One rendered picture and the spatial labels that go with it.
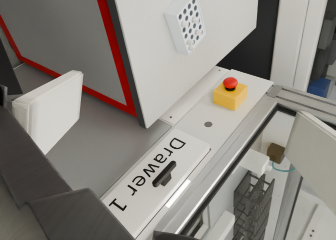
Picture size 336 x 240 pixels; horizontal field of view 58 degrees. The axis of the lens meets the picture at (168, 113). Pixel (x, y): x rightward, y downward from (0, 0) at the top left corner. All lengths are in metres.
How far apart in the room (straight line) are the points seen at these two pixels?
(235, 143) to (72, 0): 0.51
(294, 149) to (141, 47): 0.54
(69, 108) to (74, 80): 0.01
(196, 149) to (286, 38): 0.69
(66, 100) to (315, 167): 0.13
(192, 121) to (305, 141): 0.67
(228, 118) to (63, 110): 0.71
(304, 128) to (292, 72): 1.17
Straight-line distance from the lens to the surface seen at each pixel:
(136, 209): 0.67
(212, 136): 0.79
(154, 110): 0.80
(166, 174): 0.66
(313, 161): 0.17
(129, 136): 0.83
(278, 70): 1.37
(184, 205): 0.68
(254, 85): 0.95
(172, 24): 0.73
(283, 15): 1.25
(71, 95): 0.17
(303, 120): 0.19
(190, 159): 0.72
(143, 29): 0.68
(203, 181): 0.71
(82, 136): 0.88
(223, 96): 0.85
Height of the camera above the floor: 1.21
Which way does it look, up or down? 32 degrees down
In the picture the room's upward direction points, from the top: 114 degrees clockwise
